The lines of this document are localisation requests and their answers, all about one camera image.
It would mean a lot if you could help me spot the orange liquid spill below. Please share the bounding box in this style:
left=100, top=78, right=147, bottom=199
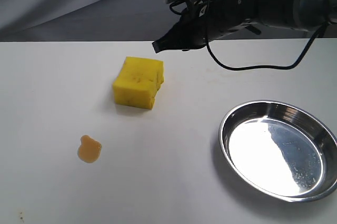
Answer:
left=77, top=135, right=102, bottom=163

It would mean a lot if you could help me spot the stainless steel round tray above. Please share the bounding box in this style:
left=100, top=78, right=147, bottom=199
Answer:
left=219, top=100, right=336, bottom=202

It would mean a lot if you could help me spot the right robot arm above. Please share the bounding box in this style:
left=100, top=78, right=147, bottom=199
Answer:
left=152, top=0, right=336, bottom=52

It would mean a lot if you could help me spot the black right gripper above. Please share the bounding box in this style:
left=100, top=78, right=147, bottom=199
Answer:
left=152, top=0, right=258, bottom=53

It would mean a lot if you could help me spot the grey fabric backdrop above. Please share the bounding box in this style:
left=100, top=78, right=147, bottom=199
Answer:
left=0, top=0, right=337, bottom=42

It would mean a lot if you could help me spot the yellow sponge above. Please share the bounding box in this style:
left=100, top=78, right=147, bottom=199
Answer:
left=112, top=56, right=164, bottom=110

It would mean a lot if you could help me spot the black cable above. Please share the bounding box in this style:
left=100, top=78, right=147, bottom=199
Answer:
left=168, top=0, right=330, bottom=71

